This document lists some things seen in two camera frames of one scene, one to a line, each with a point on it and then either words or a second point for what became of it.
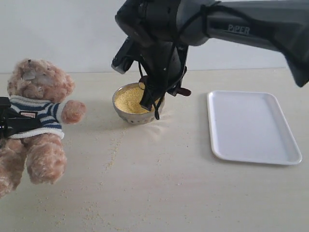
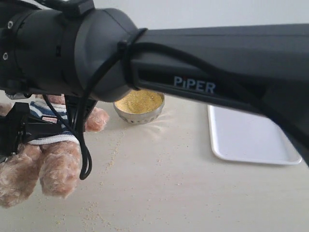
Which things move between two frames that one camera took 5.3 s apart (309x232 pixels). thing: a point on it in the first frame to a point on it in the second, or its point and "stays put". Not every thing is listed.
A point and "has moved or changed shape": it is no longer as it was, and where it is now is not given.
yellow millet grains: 128,100 stays put
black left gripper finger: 13,122 to 17,126
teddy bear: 40,89 has moved or changed shape
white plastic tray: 251,127 stays put
